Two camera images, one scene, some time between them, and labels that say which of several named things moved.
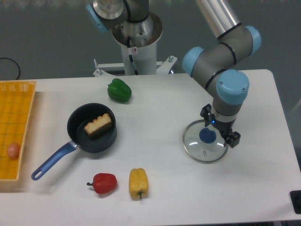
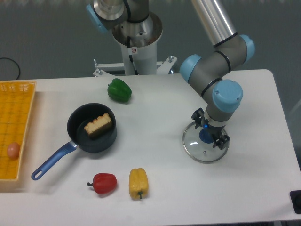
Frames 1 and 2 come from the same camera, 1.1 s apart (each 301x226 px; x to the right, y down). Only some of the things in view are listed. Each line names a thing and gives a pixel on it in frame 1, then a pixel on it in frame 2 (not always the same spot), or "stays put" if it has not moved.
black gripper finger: (233, 140) → (222, 141)
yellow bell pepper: (138, 183) stays put
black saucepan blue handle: (92, 126) stays put
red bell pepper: (103, 182) stays put
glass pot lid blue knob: (207, 136) stays put
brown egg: (13, 151) stays put
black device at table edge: (295, 197) stays put
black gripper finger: (205, 112) → (198, 116)
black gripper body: (225, 127) → (216, 131)
